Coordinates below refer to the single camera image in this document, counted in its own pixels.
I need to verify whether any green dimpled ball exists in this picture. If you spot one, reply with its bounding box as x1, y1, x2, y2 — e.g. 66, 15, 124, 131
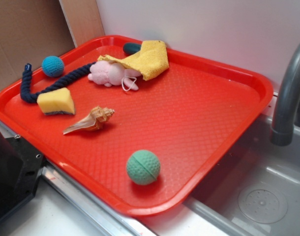
126, 150, 161, 185

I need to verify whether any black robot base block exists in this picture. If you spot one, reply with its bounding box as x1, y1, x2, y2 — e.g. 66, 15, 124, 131
0, 132, 45, 223

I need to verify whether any blue crocheted ball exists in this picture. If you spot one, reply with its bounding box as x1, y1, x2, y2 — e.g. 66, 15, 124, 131
41, 56, 64, 77

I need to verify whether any red plastic tray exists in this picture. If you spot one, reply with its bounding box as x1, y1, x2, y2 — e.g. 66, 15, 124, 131
0, 49, 273, 216

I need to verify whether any tan spiral seashell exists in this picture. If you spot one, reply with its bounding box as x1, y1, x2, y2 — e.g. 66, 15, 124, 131
62, 106, 115, 135

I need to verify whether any yellow cloth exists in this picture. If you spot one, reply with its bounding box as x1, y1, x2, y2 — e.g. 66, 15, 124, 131
98, 40, 169, 81

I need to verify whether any pink plush toy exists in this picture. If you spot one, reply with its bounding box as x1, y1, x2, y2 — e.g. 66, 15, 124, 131
88, 60, 142, 91

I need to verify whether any dark green oval object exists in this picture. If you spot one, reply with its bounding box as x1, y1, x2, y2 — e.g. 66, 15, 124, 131
123, 42, 141, 55

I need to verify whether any yellow sponge wedge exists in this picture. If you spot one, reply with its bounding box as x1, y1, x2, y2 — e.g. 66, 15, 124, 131
37, 88, 75, 115

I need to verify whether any grey sink basin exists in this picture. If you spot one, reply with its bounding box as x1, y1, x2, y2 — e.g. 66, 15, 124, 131
142, 115, 300, 236

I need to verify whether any grey faucet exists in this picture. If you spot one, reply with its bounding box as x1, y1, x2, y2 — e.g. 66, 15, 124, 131
270, 44, 300, 146

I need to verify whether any sink drain cover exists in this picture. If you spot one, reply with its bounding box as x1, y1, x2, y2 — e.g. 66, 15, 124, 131
238, 186, 288, 224

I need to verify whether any brown cardboard sheet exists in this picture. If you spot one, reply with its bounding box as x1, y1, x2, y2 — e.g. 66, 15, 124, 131
0, 0, 104, 91

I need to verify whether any navy blue rope toy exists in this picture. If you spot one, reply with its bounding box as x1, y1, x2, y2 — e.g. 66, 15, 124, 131
20, 62, 96, 103

